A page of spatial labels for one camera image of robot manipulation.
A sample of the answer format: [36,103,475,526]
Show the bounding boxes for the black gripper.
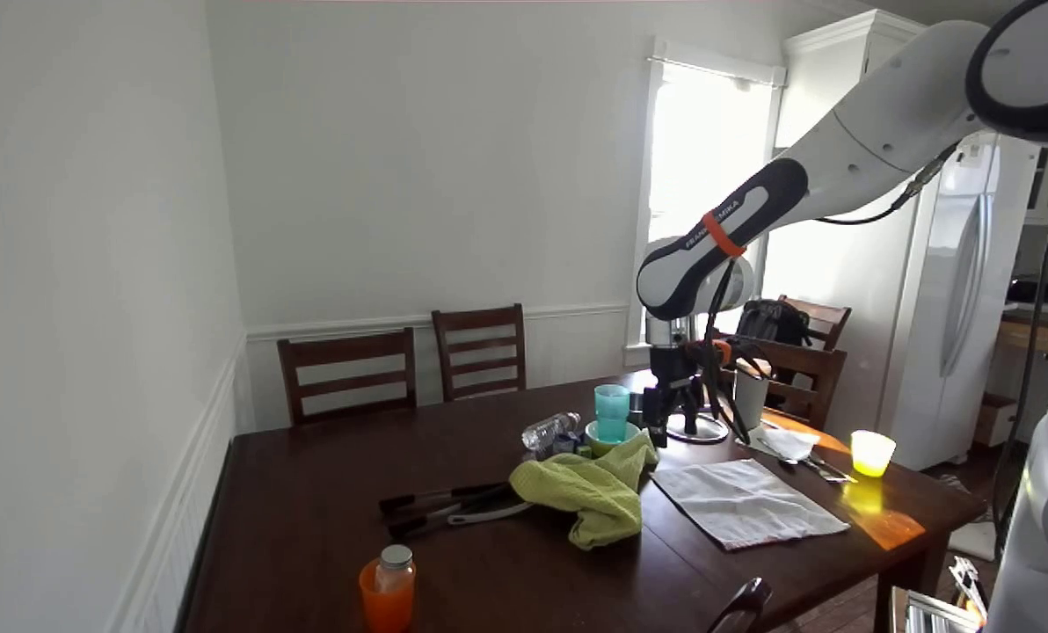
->
[642,336,719,451]

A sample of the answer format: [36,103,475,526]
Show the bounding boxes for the white paper sheets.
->
[649,453,852,556]

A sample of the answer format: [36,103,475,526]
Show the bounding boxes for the green towel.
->
[506,430,660,556]

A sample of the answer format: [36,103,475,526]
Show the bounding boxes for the round pan lid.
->
[660,409,736,447]

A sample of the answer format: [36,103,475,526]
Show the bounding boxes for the teal plastic cup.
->
[590,381,633,443]

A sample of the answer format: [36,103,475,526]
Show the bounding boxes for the teal bowl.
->
[579,420,642,453]

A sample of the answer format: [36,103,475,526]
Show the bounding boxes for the white cup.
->
[728,355,777,436]

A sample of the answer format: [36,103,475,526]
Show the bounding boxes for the crumpled white napkin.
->
[744,423,819,469]

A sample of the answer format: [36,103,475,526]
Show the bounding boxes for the crumpled silver foil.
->
[517,409,587,462]

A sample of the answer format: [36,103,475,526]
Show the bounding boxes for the black bag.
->
[732,297,812,352]

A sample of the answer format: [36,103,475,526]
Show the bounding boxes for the metal utensil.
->
[803,453,857,485]

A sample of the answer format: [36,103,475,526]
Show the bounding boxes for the yellow translucent cup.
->
[846,426,899,483]

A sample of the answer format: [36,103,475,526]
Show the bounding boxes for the bright window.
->
[638,45,785,355]

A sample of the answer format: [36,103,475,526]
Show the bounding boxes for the orange juice bottle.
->
[355,543,419,633]

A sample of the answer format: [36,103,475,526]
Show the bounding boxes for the white cabinet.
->
[774,6,938,156]

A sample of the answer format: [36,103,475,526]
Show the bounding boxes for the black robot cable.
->
[696,138,961,447]

